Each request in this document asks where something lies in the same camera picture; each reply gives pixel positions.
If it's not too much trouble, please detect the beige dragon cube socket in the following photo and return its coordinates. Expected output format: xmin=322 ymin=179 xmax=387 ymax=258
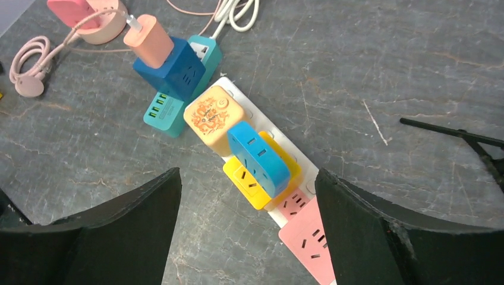
xmin=184 ymin=85 xmax=245 ymax=157

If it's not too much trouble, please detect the white power strip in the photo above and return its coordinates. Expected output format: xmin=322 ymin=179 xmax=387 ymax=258
xmin=188 ymin=77 xmax=339 ymax=285

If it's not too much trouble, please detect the light blue adapter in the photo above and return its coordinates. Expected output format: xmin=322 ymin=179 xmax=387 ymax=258
xmin=227 ymin=121 xmax=291 ymax=198

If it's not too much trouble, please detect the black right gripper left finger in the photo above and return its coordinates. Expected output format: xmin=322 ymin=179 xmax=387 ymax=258
xmin=1 ymin=167 xmax=182 ymax=284

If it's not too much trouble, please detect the white coiled power cord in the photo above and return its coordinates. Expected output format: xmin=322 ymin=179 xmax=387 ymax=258
xmin=210 ymin=0 xmax=261 ymax=40

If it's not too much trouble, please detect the pink round charging base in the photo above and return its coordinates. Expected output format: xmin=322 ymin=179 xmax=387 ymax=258
xmin=77 ymin=0 xmax=128 ymax=45

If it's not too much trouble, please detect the pink charging cable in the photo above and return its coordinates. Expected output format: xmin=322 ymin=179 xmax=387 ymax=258
xmin=9 ymin=0 xmax=221 ymax=99

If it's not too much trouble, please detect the pink cube socket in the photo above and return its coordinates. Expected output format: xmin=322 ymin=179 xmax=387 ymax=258
xmin=279 ymin=197 xmax=335 ymax=284

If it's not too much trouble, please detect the teal power strip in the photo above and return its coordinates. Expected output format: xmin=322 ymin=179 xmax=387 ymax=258
xmin=143 ymin=35 xmax=222 ymax=138

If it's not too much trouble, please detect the yellow cube socket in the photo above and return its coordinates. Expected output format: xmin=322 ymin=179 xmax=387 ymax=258
xmin=223 ymin=131 xmax=303 ymax=211

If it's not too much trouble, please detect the pink flat adapter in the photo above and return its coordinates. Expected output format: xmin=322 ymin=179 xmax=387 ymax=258
xmin=47 ymin=0 xmax=95 ymax=28

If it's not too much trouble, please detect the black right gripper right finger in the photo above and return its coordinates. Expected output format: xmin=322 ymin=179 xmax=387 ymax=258
xmin=314 ymin=168 xmax=503 ymax=284

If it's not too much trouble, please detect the peach USB charger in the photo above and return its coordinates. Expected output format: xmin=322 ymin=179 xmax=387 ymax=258
xmin=123 ymin=14 xmax=174 ymax=69

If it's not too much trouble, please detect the dark blue cube socket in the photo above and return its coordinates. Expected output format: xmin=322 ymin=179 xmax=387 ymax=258
xmin=133 ymin=37 xmax=206 ymax=102

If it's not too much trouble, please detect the black tripod stand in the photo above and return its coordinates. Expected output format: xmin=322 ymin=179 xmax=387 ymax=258
xmin=399 ymin=118 xmax=503 ymax=192

